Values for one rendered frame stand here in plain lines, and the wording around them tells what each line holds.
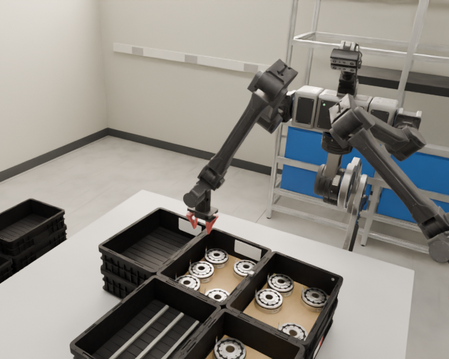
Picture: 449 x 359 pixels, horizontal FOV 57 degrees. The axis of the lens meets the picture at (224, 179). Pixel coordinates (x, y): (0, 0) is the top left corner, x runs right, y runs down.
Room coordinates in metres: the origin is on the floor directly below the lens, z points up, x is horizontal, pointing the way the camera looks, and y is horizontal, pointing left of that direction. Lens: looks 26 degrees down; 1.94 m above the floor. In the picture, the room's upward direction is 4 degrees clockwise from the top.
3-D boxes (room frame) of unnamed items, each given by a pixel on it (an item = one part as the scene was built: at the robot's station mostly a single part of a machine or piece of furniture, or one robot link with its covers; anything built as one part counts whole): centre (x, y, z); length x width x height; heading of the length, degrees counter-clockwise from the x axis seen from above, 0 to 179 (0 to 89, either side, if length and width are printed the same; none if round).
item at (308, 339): (1.18, -0.25, 0.92); 0.40 x 0.30 x 0.02; 150
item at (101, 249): (1.47, 0.27, 0.92); 0.40 x 0.30 x 0.02; 150
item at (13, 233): (2.06, 1.17, 0.37); 0.40 x 0.30 x 0.45; 156
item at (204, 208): (1.35, 0.07, 1.17); 0.10 x 0.07 x 0.07; 61
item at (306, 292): (1.24, -0.37, 0.86); 0.10 x 0.10 x 0.01
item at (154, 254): (1.47, 0.27, 0.87); 0.40 x 0.30 x 0.11; 150
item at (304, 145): (3.05, -0.81, 0.60); 0.72 x 0.03 x 0.56; 66
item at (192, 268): (1.36, 0.07, 0.86); 0.10 x 0.10 x 0.01
